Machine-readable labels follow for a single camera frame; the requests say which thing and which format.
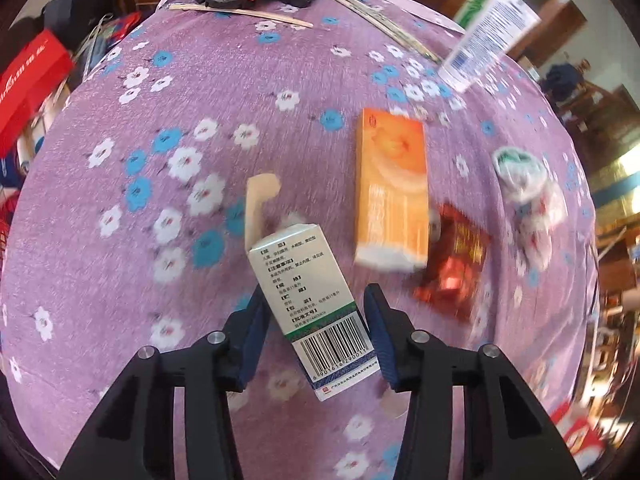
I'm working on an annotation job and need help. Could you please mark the dark jacket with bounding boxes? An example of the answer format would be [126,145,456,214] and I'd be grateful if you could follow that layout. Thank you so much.
[540,62,581,106]

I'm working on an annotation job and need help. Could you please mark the white medicine box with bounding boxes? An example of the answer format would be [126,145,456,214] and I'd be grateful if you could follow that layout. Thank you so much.
[243,172,378,402]

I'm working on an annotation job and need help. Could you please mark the white lotion tube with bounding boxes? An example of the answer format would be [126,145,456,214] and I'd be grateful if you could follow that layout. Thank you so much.
[437,0,543,93]

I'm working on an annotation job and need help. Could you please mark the wooden chopsticks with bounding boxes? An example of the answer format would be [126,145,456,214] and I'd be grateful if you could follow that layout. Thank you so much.
[167,2,315,29]

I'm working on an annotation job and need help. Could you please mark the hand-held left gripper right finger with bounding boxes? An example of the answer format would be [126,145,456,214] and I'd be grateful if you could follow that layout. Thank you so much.
[362,283,583,480]

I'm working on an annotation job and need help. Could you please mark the purple floral tablecloth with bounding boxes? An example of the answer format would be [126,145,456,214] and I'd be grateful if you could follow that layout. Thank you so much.
[0,0,601,480]

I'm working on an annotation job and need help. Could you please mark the red foil packet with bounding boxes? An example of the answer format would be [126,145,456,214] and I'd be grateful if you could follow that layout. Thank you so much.
[414,202,493,323]

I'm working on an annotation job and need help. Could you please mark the red cardboard box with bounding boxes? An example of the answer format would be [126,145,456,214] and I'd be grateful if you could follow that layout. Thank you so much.
[0,29,76,158]

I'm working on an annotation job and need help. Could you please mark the orange medicine box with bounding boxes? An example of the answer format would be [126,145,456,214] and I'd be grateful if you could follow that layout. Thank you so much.
[354,107,431,273]

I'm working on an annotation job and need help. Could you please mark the bamboo sticks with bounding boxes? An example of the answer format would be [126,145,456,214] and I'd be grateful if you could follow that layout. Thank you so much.
[320,0,443,63]

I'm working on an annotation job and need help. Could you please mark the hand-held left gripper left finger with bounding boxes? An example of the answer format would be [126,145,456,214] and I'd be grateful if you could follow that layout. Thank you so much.
[57,284,273,480]

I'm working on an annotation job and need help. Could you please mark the clear plastic bag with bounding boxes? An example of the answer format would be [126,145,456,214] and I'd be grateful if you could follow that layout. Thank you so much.
[515,180,568,273]

